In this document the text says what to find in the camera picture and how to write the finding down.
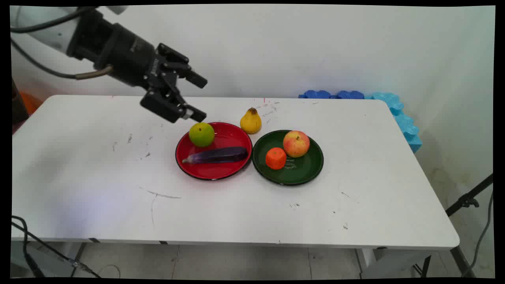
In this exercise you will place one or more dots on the purple eggplant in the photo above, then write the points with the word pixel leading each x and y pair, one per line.
pixel 219 155

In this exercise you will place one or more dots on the orange tangerine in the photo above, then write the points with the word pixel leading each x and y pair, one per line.
pixel 275 158

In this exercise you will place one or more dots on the white table leg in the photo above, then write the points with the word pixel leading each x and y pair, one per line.
pixel 378 262

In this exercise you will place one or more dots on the dark blue foam mat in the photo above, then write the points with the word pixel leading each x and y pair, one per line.
pixel 317 94
pixel 350 94

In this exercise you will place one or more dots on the yellow pear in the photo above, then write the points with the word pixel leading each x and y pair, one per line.
pixel 251 122

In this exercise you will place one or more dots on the light blue foam mat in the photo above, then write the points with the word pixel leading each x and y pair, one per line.
pixel 404 122

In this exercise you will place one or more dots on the red yellow apple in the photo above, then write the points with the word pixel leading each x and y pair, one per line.
pixel 296 144

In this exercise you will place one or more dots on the dark brown object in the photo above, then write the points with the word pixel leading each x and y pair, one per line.
pixel 17 104

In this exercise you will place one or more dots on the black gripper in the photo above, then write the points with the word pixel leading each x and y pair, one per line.
pixel 126 53

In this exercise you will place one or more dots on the orange object behind table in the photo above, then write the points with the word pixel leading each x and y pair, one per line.
pixel 29 101

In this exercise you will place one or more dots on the black tripod stand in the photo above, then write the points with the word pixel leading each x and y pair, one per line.
pixel 467 199

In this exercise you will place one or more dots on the green apple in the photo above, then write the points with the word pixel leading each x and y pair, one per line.
pixel 201 134

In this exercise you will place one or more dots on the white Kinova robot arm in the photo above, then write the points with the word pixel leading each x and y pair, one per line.
pixel 43 31

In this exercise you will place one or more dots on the dark green round plate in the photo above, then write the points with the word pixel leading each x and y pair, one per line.
pixel 300 169

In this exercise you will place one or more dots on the red round plate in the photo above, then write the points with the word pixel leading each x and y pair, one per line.
pixel 221 167

